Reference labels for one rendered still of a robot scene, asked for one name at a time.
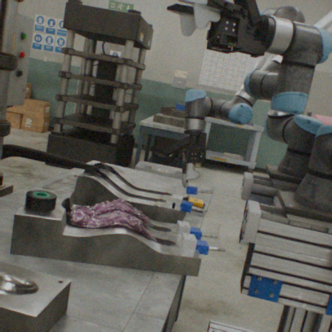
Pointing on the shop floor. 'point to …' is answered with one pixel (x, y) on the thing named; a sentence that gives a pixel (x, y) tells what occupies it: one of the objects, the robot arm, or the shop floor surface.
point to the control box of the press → (15, 91)
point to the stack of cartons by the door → (30, 114)
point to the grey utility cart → (247, 147)
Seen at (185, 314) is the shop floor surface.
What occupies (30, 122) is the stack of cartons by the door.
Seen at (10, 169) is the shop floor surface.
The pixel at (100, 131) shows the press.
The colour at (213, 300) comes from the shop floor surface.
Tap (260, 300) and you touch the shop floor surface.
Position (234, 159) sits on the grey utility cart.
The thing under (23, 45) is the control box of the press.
